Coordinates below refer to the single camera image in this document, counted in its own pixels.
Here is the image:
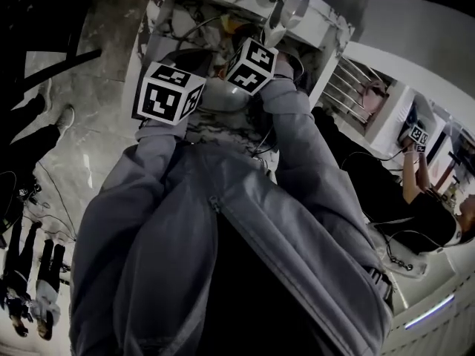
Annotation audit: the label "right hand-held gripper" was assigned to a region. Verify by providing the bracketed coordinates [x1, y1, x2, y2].
[225, 27, 304, 96]

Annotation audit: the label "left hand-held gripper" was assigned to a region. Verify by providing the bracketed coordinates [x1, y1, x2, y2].
[131, 61, 207, 126]

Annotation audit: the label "person's right forearm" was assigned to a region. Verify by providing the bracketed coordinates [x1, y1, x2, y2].
[258, 76, 357, 214]

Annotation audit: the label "person's left forearm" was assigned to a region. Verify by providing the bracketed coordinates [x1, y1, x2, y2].
[88, 119, 186, 214]

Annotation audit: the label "chrome faucet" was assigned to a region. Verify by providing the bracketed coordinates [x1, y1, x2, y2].
[261, 0, 311, 47]

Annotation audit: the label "marble sink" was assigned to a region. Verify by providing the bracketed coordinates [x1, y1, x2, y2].
[136, 0, 356, 155]

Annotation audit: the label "pink plastic basin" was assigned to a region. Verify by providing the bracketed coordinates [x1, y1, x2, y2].
[361, 79, 387, 116]

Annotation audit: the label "black metal work table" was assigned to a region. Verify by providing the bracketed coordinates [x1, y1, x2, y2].
[0, 0, 103, 113]

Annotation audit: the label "person's grey jacket torso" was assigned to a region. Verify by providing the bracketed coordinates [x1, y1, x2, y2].
[70, 142, 394, 356]

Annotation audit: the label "white light strip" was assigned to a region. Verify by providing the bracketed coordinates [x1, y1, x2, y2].
[404, 293, 456, 330]

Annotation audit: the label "black gripper cable bundle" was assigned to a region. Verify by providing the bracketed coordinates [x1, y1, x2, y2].
[250, 115, 285, 161]

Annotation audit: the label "chrome wire rack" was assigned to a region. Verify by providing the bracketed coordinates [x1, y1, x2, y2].
[321, 56, 389, 125]

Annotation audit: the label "tangled black floor cables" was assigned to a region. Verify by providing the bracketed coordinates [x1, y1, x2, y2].
[16, 182, 51, 211]

